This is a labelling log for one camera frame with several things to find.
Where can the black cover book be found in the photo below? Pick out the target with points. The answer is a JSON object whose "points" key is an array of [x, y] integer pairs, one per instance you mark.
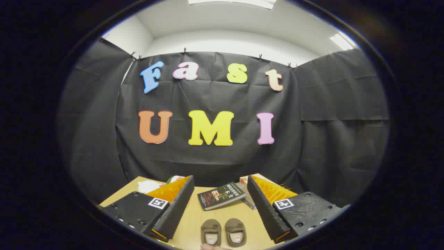
{"points": [[222, 196]]}

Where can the ceiling light panel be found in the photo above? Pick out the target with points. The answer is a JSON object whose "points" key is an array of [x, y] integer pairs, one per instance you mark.
{"points": [[236, 2], [340, 41]]}

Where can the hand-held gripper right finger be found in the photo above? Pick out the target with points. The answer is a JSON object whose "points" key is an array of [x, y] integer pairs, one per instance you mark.
{"points": [[265, 211]]}

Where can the blue cover book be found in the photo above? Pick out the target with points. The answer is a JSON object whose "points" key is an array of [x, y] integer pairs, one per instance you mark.
{"points": [[250, 204]]}

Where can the white plush toy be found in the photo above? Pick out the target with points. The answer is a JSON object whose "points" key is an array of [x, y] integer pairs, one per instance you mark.
{"points": [[149, 186]]}

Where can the watermelon slice plush toy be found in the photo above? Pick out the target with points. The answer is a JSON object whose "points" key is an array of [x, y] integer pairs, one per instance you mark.
{"points": [[175, 178]]}

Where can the brown fuzzy shoe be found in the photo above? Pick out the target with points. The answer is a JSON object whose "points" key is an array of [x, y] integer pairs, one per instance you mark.
{"points": [[211, 231], [236, 231]]}

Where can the beige cover book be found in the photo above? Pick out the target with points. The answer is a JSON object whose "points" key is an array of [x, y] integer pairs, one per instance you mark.
{"points": [[247, 179]]}

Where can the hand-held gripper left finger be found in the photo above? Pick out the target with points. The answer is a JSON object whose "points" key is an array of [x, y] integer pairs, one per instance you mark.
{"points": [[177, 211]]}

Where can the white cover book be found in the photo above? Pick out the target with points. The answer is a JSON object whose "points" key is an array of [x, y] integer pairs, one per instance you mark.
{"points": [[244, 191]]}

